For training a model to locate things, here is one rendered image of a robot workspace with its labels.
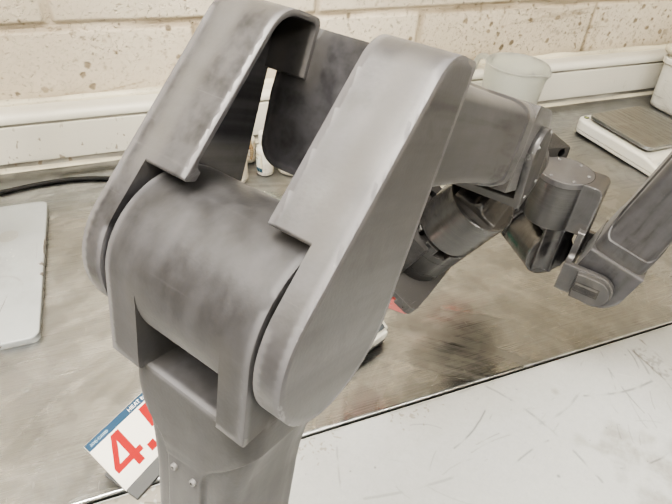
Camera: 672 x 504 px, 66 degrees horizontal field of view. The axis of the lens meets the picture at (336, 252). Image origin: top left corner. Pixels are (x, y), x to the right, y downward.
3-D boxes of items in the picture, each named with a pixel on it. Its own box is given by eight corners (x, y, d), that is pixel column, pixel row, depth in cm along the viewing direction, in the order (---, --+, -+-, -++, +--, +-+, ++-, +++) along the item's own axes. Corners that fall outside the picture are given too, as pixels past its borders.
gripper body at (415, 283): (355, 269, 48) (390, 233, 42) (412, 209, 54) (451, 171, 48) (405, 318, 48) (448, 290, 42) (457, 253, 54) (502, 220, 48)
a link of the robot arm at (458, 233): (441, 185, 48) (487, 141, 42) (486, 228, 48) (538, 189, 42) (403, 228, 44) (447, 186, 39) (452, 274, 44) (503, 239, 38)
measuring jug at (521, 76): (442, 119, 117) (456, 52, 107) (479, 107, 123) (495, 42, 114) (509, 154, 106) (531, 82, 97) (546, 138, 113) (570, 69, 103)
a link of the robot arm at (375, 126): (459, 79, 40) (120, -54, 15) (575, 114, 37) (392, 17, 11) (408, 224, 45) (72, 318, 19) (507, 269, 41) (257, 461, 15)
